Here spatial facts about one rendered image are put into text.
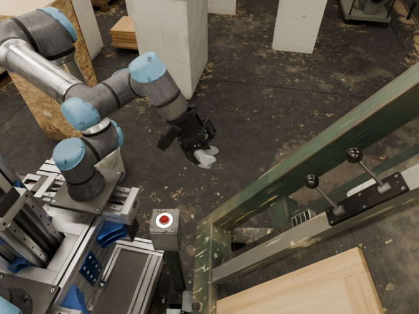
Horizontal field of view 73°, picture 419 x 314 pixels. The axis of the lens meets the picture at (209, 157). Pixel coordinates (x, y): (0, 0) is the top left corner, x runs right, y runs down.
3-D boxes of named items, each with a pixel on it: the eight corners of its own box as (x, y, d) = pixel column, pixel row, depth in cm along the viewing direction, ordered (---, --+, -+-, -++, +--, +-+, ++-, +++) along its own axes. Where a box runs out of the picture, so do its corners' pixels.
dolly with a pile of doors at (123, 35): (128, 35, 448) (123, 15, 426) (158, 38, 441) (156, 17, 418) (111, 53, 408) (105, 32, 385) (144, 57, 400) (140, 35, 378)
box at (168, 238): (158, 227, 137) (152, 207, 123) (183, 228, 136) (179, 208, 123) (154, 251, 128) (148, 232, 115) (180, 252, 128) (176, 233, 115)
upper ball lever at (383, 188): (380, 190, 66) (341, 150, 66) (396, 183, 64) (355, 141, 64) (381, 200, 63) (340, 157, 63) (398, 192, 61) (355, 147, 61)
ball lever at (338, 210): (337, 212, 73) (301, 176, 73) (350, 206, 71) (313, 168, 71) (335, 221, 70) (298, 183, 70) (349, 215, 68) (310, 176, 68)
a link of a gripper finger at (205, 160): (221, 173, 80) (206, 151, 75) (204, 176, 83) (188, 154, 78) (224, 165, 82) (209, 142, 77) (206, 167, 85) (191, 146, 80)
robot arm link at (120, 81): (91, 83, 71) (111, 79, 63) (125, 65, 77) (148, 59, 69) (107, 110, 74) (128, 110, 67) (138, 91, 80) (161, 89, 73)
